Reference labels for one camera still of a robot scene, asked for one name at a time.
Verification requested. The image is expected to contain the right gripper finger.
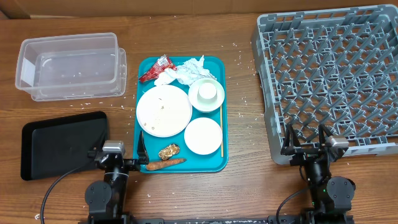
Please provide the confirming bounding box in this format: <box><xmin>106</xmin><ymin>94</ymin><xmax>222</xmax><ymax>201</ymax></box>
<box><xmin>284</xmin><ymin>124</ymin><xmax>301</xmax><ymax>150</ymax></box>
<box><xmin>318</xmin><ymin>124</ymin><xmax>333</xmax><ymax>148</ymax></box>

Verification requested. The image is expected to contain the small white bowl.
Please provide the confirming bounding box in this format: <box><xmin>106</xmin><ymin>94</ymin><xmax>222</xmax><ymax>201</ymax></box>
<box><xmin>184</xmin><ymin>118</ymin><xmax>221</xmax><ymax>155</ymax></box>

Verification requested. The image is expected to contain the wooden chopstick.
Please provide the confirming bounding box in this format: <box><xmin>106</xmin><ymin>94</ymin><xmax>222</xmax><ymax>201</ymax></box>
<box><xmin>220</xmin><ymin>105</ymin><xmax>224</xmax><ymax>158</ymax></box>

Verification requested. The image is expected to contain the pale green bowl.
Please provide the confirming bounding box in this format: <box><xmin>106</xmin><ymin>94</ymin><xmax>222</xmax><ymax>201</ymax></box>
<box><xmin>188</xmin><ymin>78</ymin><xmax>225</xmax><ymax>113</ymax></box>

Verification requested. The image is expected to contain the white cup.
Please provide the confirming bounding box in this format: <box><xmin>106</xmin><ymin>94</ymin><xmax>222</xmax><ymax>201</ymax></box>
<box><xmin>198</xmin><ymin>83</ymin><xmax>217</xmax><ymax>101</ymax></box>

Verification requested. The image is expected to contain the red snack wrapper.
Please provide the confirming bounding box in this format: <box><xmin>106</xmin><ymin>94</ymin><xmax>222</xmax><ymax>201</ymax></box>
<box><xmin>139</xmin><ymin>55</ymin><xmax>177</xmax><ymax>83</ymax></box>

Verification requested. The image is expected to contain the white napkin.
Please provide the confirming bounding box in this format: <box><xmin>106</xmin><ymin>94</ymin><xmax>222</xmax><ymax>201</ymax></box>
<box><xmin>154</xmin><ymin>55</ymin><xmax>216</xmax><ymax>86</ymax></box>

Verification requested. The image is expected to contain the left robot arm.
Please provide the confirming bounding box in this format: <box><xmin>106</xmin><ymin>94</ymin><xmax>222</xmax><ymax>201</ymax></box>
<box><xmin>85</xmin><ymin>133</ymin><xmax>149</xmax><ymax>224</ymax></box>

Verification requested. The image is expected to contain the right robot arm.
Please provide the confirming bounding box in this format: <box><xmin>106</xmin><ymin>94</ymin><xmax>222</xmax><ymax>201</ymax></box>
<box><xmin>275</xmin><ymin>124</ymin><xmax>356</xmax><ymax>224</ymax></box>

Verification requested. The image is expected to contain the grey dishwasher rack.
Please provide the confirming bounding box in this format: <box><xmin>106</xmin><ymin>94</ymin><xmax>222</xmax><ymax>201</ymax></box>
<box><xmin>251</xmin><ymin>4</ymin><xmax>397</xmax><ymax>164</ymax></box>

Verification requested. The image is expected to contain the carrot piece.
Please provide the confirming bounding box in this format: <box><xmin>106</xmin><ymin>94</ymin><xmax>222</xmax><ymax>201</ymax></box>
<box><xmin>146</xmin><ymin>159</ymin><xmax>187</xmax><ymax>171</ymax></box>

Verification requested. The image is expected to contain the brown food scrap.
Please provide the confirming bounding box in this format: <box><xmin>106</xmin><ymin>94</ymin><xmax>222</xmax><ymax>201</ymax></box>
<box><xmin>158</xmin><ymin>143</ymin><xmax>180</xmax><ymax>161</ymax></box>

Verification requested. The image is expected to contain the large white plate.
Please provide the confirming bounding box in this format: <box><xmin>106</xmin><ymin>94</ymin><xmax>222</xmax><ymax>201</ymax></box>
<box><xmin>136</xmin><ymin>85</ymin><xmax>193</xmax><ymax>138</ymax></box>

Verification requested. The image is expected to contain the black tray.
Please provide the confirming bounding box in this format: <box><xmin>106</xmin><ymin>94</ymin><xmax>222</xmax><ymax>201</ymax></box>
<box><xmin>21</xmin><ymin>111</ymin><xmax>109</xmax><ymax>181</ymax></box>

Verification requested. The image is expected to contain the teal serving tray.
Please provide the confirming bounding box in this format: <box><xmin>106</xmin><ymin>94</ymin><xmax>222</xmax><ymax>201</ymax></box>
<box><xmin>133</xmin><ymin>56</ymin><xmax>229</xmax><ymax>174</ymax></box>

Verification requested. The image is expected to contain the clear plastic bin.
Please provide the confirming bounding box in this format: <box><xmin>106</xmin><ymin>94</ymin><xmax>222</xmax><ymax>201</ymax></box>
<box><xmin>15</xmin><ymin>32</ymin><xmax>127</xmax><ymax>101</ymax></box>

